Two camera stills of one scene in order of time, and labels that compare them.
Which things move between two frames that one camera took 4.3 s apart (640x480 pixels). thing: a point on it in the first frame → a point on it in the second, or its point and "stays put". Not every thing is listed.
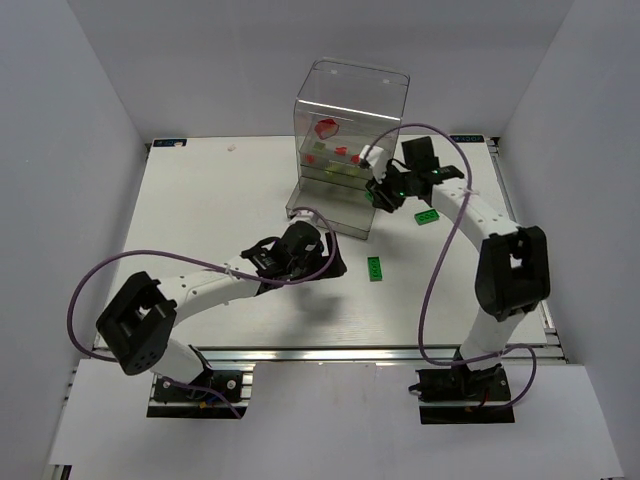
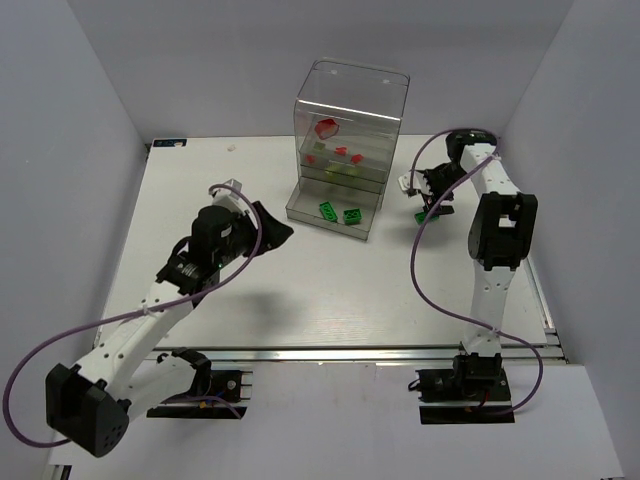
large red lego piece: (326, 128) stays put
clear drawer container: (343, 111) stays put
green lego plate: (375, 270) → (328, 211)
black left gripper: (316, 261) → (256, 229)
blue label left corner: (169, 142) stays put
